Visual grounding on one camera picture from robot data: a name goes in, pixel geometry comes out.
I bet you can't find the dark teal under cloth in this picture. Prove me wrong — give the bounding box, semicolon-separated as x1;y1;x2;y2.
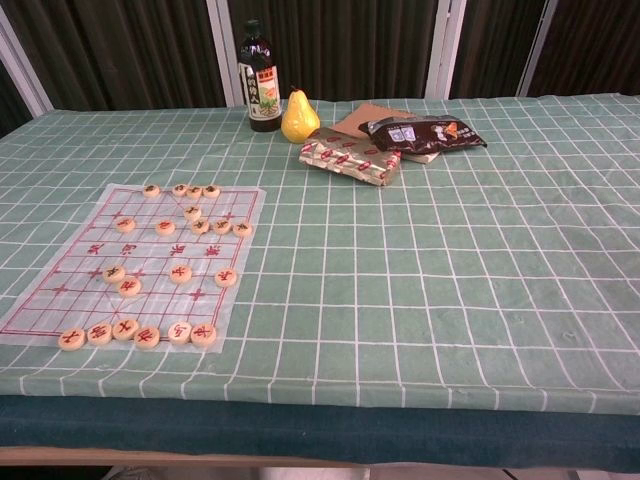
0;393;640;469

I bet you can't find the gold foil package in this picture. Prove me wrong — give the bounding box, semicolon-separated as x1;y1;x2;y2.
298;127;403;189

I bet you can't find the dark white-framed screen panel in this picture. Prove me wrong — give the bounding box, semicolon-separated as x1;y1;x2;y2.
209;0;461;107
434;0;556;100
0;0;236;117
519;0;640;97
0;59;36;137

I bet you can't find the plastic chinese chess board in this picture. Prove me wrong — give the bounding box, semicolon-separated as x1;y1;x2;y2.
0;183;266;354

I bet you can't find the brown snack bag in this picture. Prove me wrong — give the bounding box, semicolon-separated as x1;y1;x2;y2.
358;113;489;154

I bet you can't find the green white grid tablecloth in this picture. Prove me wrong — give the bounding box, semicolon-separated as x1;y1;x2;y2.
0;92;640;417

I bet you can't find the dark sauce bottle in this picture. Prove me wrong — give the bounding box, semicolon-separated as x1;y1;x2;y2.
236;19;284;134

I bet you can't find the yellow pear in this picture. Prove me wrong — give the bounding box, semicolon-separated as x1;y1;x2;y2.
280;87;321;145

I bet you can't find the brown cardboard pad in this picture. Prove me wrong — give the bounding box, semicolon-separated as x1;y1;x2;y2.
333;102;441;165

